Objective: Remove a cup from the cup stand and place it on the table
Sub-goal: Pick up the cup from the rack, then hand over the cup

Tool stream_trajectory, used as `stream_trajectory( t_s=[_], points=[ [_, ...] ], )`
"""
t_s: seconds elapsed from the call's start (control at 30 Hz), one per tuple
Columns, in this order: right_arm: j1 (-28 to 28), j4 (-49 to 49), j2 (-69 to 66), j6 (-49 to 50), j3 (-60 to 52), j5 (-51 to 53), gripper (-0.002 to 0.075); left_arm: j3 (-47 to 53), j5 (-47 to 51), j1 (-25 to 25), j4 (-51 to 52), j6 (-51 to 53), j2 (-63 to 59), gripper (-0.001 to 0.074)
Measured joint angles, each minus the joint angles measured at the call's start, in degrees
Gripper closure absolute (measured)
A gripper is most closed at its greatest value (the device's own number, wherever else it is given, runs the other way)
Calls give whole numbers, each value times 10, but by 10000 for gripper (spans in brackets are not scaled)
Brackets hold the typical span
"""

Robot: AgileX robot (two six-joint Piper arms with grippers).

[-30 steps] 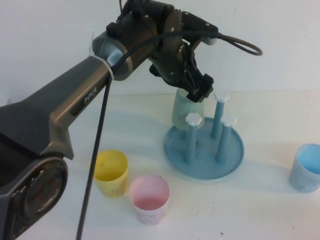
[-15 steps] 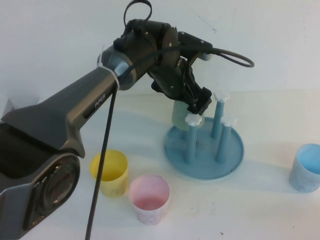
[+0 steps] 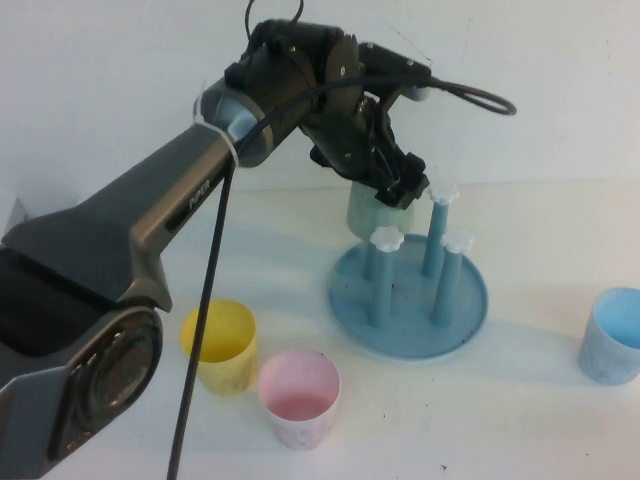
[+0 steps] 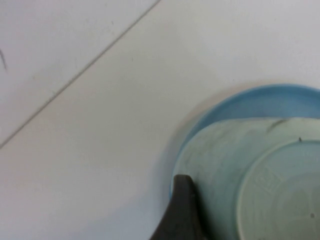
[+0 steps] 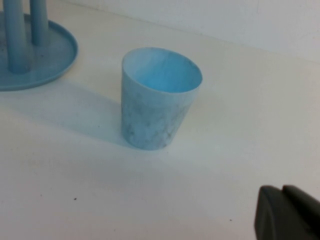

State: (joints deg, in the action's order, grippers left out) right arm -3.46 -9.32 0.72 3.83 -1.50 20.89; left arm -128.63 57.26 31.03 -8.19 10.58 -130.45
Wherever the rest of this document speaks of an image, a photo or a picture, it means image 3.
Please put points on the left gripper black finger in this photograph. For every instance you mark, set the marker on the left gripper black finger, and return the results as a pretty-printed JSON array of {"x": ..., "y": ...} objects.
[
  {"x": 416, "y": 172},
  {"x": 395, "y": 197}
]

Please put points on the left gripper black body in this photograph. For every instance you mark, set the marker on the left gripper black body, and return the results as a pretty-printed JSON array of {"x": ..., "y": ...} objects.
[{"x": 345, "y": 145}]

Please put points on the green plastic cup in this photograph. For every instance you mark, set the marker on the green plastic cup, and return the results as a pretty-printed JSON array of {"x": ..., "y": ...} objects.
[{"x": 367, "y": 215}]

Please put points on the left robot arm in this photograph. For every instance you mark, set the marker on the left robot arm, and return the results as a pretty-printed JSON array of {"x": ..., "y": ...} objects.
[{"x": 125, "y": 200}]

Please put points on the blue cup stand white caps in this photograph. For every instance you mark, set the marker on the blue cup stand white caps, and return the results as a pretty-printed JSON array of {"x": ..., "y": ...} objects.
[{"x": 410, "y": 315}]

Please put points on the yellow plastic cup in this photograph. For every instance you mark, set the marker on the yellow plastic cup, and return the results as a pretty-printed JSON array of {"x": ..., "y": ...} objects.
[{"x": 230, "y": 365}]

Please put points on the pink plastic cup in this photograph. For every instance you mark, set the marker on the pink plastic cup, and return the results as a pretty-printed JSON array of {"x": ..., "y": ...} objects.
[{"x": 300, "y": 415}]

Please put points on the blue plastic cup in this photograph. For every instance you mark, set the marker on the blue plastic cup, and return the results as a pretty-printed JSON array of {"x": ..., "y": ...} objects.
[{"x": 605, "y": 360}]

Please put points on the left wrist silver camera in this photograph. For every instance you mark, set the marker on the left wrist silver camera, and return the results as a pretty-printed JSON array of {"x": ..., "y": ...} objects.
[{"x": 419, "y": 93}]

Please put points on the left camera black bracket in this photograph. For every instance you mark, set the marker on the left camera black bracket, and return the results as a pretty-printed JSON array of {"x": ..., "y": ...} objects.
[{"x": 390, "y": 62}]

